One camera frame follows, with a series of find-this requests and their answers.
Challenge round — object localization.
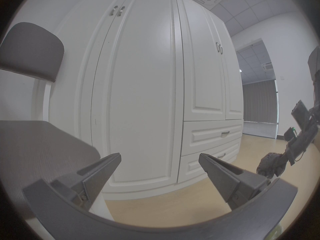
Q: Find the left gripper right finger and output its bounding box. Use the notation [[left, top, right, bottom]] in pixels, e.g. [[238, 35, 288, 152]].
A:
[[199, 153, 271, 210]]

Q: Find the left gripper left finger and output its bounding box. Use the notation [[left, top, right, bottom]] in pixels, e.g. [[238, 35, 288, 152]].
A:
[[51, 153, 122, 210]]

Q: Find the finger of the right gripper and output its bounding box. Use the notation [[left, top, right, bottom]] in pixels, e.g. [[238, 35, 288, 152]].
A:
[[273, 156, 292, 177]]

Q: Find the black plastic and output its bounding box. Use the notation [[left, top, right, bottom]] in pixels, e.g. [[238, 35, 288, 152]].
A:
[[256, 153, 285, 178]]

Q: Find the grey curtain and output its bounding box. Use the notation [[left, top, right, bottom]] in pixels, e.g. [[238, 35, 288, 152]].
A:
[[242, 80, 278, 124]]

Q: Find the white wardrobe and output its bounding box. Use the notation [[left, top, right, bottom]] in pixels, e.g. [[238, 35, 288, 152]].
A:
[[49, 0, 244, 201]]

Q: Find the grey white chair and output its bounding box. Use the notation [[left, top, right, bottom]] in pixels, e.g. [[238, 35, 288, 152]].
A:
[[0, 22, 114, 221]]

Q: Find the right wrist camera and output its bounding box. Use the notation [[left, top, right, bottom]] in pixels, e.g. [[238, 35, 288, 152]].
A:
[[291, 100, 310, 129]]

